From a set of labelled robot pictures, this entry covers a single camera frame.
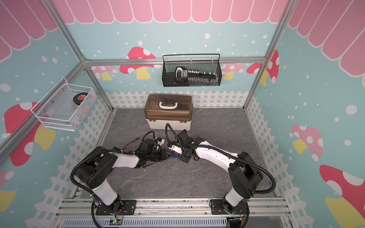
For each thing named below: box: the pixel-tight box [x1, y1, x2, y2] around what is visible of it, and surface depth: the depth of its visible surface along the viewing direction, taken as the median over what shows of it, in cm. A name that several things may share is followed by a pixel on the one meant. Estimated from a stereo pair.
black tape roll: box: [73, 92, 89, 105], surface depth 81 cm
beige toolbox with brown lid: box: [144, 93, 193, 131], surface depth 97 cm
